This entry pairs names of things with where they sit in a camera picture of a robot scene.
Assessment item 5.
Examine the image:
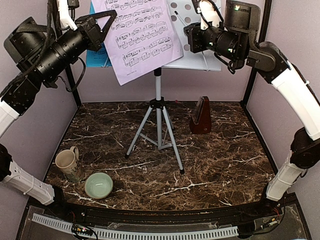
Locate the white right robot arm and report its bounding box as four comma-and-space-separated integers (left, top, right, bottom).
183, 0, 320, 217

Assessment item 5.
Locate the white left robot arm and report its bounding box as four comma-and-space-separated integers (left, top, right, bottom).
0, 10, 117, 218

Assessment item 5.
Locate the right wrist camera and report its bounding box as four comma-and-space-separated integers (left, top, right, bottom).
192, 0, 224, 31

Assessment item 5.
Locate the lavender sheet music page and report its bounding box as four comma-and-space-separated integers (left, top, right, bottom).
92, 0, 184, 86

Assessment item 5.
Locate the grey perforated music stand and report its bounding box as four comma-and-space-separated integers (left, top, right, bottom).
125, 0, 221, 174

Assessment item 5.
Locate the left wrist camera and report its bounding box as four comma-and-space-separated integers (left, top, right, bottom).
56, 0, 80, 31

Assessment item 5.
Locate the red-brown wooden metronome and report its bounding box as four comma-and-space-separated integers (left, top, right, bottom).
189, 96, 212, 134

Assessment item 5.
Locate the cream ceramic mug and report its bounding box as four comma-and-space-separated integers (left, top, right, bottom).
55, 146, 85, 183

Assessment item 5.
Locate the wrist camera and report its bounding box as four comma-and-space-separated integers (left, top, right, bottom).
192, 0, 224, 31
56, 0, 80, 31

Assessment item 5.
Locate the light green ceramic bowl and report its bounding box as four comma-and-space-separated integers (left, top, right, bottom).
84, 172, 114, 199

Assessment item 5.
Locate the blue sheet music page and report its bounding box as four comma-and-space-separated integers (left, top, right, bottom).
85, 2, 113, 68

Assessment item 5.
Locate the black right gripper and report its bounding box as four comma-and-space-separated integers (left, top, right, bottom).
184, 20, 244, 62

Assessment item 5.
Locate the white slotted cable duct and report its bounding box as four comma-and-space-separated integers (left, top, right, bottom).
31, 213, 239, 240

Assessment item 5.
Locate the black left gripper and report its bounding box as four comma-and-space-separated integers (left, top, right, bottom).
31, 7, 117, 81

